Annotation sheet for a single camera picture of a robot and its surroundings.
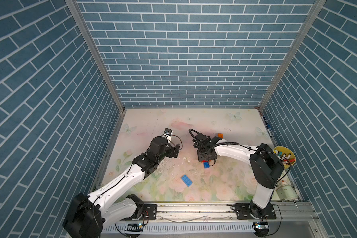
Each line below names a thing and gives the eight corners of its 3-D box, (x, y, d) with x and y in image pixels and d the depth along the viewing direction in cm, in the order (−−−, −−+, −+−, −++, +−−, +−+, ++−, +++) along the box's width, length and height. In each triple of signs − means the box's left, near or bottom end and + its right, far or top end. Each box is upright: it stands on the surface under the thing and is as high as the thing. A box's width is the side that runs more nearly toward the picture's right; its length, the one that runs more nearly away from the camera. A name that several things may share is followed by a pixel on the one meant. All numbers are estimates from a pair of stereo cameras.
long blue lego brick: (188, 187, 84) (188, 186, 82) (181, 178, 87) (181, 177, 85) (192, 183, 85) (192, 182, 83) (185, 175, 88) (185, 173, 87)
